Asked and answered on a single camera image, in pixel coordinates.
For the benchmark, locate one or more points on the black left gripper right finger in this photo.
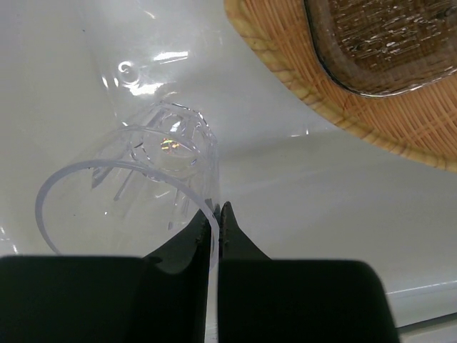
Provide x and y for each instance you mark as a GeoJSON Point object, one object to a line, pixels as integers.
{"type": "Point", "coordinates": [261, 299]}

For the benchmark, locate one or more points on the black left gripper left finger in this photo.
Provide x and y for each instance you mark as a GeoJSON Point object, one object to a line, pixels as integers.
{"type": "Point", "coordinates": [157, 298]}

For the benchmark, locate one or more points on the clear glass cup front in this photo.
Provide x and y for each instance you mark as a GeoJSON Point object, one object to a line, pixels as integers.
{"type": "Point", "coordinates": [135, 188]}

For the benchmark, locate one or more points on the clear glass cup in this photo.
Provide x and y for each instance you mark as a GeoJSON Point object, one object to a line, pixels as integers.
{"type": "Point", "coordinates": [140, 47]}
{"type": "Point", "coordinates": [135, 188]}

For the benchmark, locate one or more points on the woven bamboo fan tray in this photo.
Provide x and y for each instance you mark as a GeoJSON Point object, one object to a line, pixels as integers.
{"type": "Point", "coordinates": [419, 125]}

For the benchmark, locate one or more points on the translucent plastic bin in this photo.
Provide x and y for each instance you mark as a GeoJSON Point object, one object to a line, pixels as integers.
{"type": "Point", "coordinates": [300, 187]}

